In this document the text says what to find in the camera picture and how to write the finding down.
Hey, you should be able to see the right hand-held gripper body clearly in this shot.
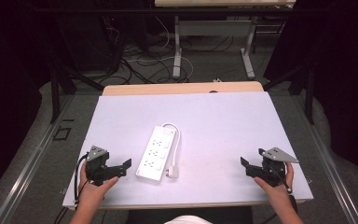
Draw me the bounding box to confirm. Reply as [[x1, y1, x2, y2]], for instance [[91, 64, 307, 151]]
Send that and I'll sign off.
[[251, 147, 300, 188]]

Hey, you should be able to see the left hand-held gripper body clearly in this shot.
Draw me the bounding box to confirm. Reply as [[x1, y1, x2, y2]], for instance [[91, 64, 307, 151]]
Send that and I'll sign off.
[[85, 145, 120, 187]]

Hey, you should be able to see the person's right hand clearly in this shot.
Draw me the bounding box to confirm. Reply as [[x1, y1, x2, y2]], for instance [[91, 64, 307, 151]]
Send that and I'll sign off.
[[254, 161, 295, 208]]

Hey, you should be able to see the person's left hand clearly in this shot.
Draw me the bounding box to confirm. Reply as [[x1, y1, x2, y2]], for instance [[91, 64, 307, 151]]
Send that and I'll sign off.
[[78, 161, 119, 216]]

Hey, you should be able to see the white power strip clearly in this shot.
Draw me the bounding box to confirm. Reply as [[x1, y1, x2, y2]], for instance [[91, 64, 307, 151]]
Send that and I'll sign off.
[[135, 125, 177, 182]]

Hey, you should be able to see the white table mat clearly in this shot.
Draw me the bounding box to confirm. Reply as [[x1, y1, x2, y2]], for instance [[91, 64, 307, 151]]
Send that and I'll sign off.
[[62, 91, 314, 210]]

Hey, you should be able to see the white power plug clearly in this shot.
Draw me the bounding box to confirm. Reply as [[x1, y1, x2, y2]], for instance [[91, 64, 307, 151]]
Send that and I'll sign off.
[[165, 165, 180, 179]]

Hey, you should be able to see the person's white clothing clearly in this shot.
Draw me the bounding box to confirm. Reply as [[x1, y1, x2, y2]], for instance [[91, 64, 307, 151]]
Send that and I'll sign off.
[[163, 215, 214, 224]]

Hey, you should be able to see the black metal stand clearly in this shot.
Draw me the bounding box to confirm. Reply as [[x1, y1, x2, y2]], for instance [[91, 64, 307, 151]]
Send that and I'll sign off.
[[263, 63, 317, 126], [48, 63, 105, 124]]

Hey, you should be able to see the wooden table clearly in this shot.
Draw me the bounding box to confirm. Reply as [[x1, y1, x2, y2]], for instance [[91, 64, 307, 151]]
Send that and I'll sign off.
[[102, 80, 265, 97]]

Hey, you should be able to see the white desk with metal legs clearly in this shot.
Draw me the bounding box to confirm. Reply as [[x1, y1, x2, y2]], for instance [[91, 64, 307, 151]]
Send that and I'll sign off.
[[154, 0, 296, 80]]

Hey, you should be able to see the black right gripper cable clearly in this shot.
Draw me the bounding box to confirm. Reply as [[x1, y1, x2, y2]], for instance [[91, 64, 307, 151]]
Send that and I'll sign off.
[[268, 166, 293, 194]]

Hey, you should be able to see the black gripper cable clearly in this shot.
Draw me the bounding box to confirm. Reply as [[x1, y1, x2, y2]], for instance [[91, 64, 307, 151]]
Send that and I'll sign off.
[[73, 153, 90, 211], [268, 166, 293, 194]]

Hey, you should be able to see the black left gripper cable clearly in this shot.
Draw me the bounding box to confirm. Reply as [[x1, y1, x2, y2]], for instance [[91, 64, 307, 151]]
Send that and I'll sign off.
[[73, 153, 90, 211]]

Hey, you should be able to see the white power strip cable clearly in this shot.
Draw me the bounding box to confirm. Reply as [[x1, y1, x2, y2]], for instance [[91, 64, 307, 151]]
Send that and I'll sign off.
[[161, 122, 182, 169]]

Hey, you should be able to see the aluminium floor rail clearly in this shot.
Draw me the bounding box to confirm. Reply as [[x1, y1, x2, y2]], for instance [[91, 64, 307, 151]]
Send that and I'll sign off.
[[0, 94, 74, 224], [292, 94, 358, 224]]

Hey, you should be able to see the tangle of floor cables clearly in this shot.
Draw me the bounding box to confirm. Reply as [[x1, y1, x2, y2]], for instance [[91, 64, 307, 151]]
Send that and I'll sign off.
[[103, 15, 236, 86]]

